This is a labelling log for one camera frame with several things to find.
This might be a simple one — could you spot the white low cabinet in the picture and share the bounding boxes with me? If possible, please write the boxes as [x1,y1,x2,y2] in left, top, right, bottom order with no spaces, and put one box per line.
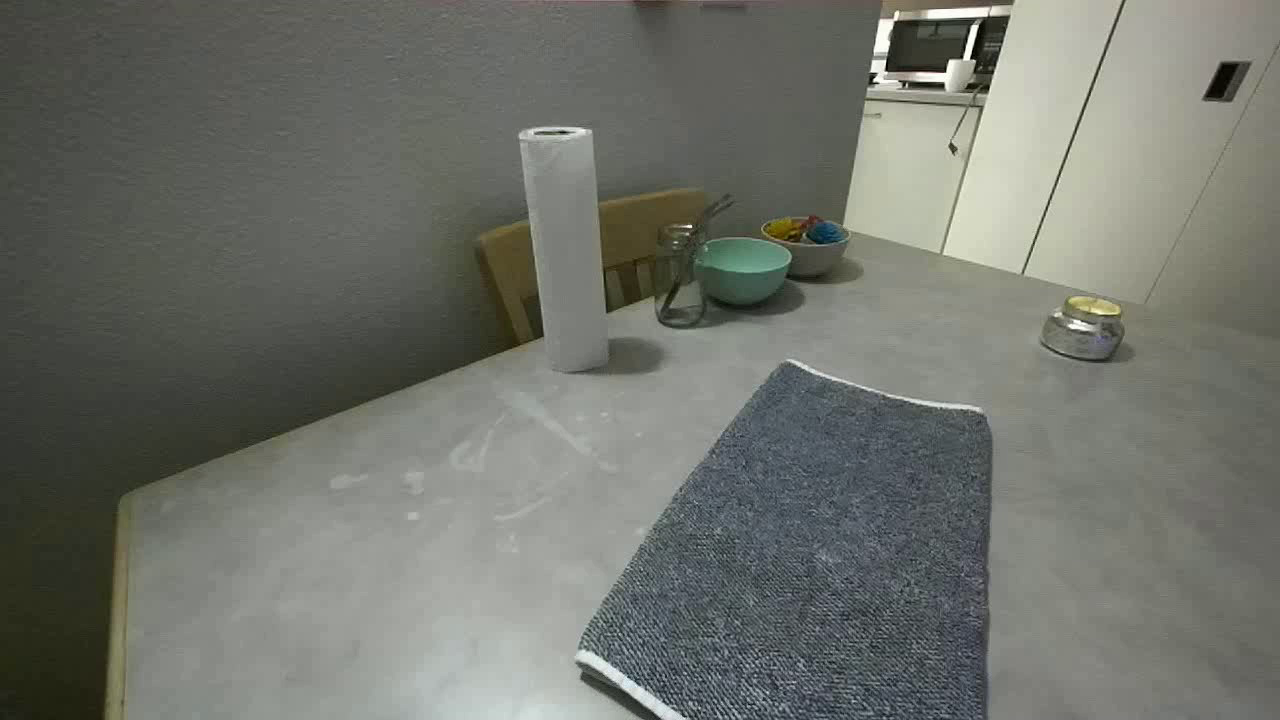
[841,85,992,257]

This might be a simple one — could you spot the white microwave oven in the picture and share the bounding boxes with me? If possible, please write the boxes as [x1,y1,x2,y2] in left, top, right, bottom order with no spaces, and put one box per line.
[882,8,1013,96]

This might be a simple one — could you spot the silver jar gold lid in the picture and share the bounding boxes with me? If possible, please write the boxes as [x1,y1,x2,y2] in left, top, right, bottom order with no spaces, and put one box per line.
[1036,292,1127,366]

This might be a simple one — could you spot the light wooden chair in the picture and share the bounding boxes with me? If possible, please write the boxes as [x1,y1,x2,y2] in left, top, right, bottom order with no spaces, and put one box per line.
[474,183,714,349]

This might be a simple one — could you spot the dark grey striped towel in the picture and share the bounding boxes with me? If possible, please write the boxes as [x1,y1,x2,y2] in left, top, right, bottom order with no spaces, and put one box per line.
[572,355,996,720]

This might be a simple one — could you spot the teal bowl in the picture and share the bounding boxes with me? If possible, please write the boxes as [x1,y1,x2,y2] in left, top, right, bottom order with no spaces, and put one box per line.
[692,233,795,312]

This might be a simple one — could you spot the tall white cabinet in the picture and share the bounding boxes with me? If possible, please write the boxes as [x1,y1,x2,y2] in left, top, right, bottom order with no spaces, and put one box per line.
[941,0,1280,342]

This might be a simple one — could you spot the white paper towel roll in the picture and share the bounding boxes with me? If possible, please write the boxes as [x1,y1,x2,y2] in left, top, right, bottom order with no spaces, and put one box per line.
[516,120,615,378]

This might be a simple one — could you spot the glass jar with utensils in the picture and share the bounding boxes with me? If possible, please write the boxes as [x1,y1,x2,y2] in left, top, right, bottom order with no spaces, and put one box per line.
[652,191,736,334]

